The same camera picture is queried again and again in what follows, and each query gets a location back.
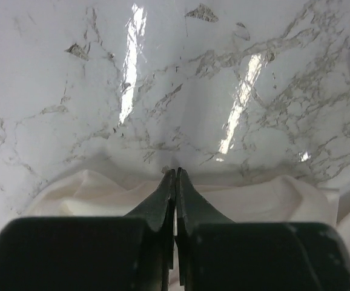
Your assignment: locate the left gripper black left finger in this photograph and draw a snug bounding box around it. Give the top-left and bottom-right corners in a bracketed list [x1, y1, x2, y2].
[0, 170, 176, 290]

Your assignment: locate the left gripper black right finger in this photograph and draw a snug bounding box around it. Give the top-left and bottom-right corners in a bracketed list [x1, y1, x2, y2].
[175, 169, 350, 290]

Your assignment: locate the white t-shirt red print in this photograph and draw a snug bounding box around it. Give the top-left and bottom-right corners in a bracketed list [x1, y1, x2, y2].
[26, 170, 350, 254]

